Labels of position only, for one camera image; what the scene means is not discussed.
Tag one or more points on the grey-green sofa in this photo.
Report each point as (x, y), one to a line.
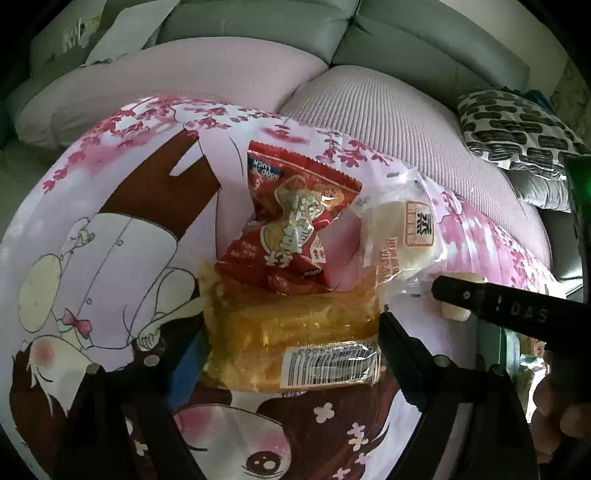
(415, 41)

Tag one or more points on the red snack packet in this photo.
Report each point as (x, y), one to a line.
(286, 221)

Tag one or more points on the pale printed box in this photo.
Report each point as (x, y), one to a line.
(60, 46)

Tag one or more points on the black and white patterned pillow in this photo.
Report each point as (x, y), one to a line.
(512, 129)

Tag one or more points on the labelled clear white bun packet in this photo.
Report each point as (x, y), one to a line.
(397, 240)

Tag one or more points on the pink knitted sofa cover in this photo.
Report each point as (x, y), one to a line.
(392, 106)

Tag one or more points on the pink printed blanket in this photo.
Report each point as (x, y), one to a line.
(115, 258)

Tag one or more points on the clear yellow cake packet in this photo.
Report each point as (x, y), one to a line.
(286, 332)

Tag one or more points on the person's right hand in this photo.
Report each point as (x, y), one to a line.
(549, 415)

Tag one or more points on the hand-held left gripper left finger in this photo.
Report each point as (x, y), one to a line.
(194, 355)

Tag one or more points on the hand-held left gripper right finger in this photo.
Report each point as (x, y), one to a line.
(397, 344)

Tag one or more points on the teal shallow cardboard box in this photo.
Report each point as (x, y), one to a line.
(511, 346)

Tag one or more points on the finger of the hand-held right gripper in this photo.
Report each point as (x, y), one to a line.
(461, 293)

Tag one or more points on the white paper sheet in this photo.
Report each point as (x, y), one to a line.
(129, 32)

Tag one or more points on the grey pillow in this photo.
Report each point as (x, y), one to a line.
(540, 189)

